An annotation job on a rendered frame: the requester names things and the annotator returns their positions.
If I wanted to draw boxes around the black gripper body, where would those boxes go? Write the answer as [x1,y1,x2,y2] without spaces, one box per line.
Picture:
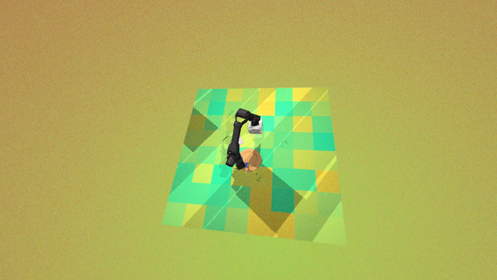
[236,154,245,170]

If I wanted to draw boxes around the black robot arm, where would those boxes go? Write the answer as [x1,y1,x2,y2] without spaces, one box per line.
[225,108,261,167]

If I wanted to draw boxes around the tan round bead board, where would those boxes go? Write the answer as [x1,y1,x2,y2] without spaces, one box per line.
[240,149,261,172]

